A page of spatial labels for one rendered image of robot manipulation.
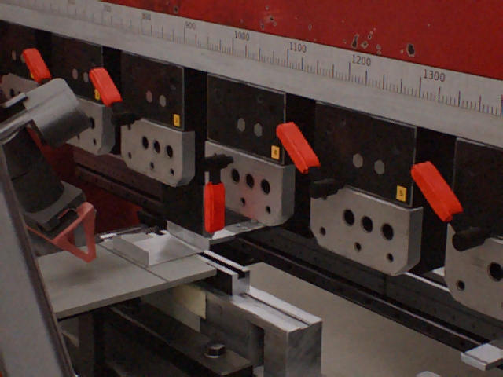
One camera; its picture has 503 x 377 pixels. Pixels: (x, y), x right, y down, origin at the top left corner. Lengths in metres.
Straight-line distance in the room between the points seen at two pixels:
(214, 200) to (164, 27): 0.25
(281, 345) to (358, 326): 2.37
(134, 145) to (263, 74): 0.31
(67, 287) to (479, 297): 0.56
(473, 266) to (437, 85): 0.18
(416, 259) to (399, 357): 2.38
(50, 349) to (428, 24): 0.47
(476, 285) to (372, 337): 2.57
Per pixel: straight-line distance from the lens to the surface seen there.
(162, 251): 1.46
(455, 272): 1.05
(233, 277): 1.39
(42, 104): 1.28
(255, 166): 1.25
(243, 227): 1.55
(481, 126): 1.00
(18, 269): 0.91
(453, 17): 1.01
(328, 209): 1.16
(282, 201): 1.23
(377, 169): 1.10
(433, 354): 3.52
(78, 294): 1.33
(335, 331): 3.63
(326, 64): 1.14
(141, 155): 1.46
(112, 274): 1.39
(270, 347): 1.33
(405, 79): 1.06
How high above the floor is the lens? 1.51
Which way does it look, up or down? 17 degrees down
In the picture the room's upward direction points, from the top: 1 degrees clockwise
